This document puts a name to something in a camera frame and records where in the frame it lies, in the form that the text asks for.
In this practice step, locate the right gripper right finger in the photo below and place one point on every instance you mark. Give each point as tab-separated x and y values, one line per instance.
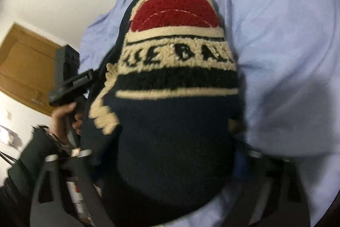
271	193

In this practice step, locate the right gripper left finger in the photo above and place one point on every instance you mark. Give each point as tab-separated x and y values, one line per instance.
65	195

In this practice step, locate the navy white varsity jacket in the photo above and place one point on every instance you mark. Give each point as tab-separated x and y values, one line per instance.
157	115

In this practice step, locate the left forearm dark sleeve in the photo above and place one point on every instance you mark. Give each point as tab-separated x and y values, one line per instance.
18	188

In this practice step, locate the person's left hand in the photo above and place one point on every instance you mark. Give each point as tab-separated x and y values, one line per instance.
58	124

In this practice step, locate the floral blanket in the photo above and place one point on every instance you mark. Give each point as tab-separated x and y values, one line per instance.
79	203

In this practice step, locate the wooden door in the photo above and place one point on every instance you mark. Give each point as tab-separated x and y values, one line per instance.
27	68

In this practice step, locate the lavender bed sheet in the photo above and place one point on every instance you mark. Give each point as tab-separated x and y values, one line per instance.
288	55

